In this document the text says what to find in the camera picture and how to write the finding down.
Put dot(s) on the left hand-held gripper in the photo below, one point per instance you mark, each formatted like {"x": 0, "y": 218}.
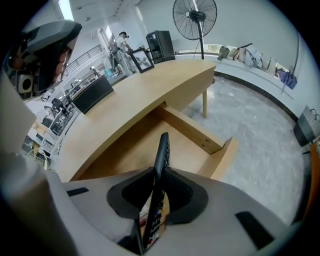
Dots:
{"x": 42, "y": 70}

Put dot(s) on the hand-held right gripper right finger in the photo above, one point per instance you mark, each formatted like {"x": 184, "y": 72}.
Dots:
{"x": 225, "y": 225}

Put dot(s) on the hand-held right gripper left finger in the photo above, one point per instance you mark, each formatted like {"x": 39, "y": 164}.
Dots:
{"x": 87, "y": 217}

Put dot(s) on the black remote control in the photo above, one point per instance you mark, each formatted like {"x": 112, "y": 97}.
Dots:
{"x": 161, "y": 155}

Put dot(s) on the wooden desk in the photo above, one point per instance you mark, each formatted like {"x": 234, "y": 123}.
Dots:
{"x": 130, "y": 95}

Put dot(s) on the person's left hand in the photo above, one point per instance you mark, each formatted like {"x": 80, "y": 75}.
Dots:
{"x": 62, "y": 65}

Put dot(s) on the black balcony railing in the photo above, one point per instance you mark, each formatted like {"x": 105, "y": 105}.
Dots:
{"x": 85, "y": 57}

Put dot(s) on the teal bottle pack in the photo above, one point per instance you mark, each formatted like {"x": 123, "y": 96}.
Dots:
{"x": 108, "y": 73}

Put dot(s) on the black leather tissue box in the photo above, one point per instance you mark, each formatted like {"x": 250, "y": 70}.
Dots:
{"x": 92, "y": 96}

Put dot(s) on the cluttered white work desks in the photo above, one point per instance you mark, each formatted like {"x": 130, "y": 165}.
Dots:
{"x": 52, "y": 120}

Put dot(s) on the black tall cabinet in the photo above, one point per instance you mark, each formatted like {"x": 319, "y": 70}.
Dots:
{"x": 161, "y": 47}

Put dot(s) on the grey woven basket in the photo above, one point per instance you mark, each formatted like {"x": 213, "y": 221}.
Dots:
{"x": 305, "y": 125}

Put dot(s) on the black standing fan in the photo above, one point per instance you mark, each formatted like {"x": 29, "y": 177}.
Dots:
{"x": 195, "y": 15}

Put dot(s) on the cream tote bag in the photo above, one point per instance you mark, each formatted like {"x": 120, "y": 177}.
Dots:
{"x": 268, "y": 66}

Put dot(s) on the pale blue white handbag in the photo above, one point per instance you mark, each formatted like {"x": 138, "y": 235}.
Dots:
{"x": 254, "y": 58}

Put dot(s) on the black picture frame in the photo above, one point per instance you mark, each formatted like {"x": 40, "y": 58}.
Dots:
{"x": 141, "y": 60}

